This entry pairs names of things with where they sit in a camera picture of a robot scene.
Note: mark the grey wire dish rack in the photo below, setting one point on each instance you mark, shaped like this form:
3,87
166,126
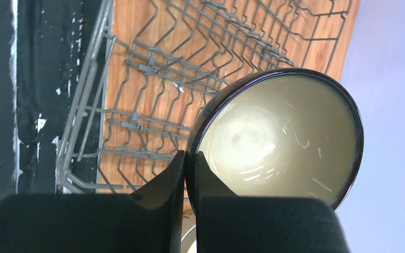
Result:
152,66

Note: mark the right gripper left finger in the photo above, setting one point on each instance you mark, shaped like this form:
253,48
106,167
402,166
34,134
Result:
147,220

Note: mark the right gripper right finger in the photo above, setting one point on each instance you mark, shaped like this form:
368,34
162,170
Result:
226,222

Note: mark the beige bowl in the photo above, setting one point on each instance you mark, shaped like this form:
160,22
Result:
188,233

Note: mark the dark blue bowl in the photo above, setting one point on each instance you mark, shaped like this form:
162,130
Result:
288,132

